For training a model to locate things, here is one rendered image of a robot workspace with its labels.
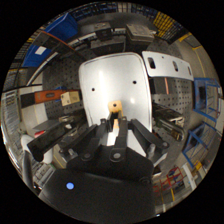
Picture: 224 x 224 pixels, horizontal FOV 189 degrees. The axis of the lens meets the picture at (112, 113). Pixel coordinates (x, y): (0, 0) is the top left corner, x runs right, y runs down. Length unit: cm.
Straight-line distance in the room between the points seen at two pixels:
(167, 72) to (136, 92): 15
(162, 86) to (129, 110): 15
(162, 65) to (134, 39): 13
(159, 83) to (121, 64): 15
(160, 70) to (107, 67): 18
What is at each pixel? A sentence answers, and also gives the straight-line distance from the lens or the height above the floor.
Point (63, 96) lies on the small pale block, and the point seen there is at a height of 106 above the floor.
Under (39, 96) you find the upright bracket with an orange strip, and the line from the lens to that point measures 20.
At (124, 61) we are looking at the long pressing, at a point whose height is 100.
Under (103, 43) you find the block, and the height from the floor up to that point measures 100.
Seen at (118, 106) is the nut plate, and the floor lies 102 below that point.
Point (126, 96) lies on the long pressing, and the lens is 24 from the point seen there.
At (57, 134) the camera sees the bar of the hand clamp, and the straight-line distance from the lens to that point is 22.
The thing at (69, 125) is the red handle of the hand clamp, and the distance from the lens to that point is 24.
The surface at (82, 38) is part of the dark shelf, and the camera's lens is 35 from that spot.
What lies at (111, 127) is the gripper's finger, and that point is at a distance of 16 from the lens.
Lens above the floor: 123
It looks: 74 degrees down
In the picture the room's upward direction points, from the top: 159 degrees counter-clockwise
